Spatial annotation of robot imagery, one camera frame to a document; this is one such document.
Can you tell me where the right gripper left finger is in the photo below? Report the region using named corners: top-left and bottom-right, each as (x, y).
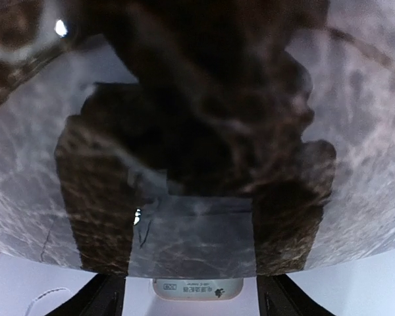
top-left (51, 274), bottom-right (124, 316)

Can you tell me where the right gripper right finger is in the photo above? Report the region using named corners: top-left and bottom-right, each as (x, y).
top-left (256, 275), bottom-right (332, 316)

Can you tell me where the pink charger cube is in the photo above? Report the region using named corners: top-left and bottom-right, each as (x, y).
top-left (152, 278), bottom-right (244, 301)

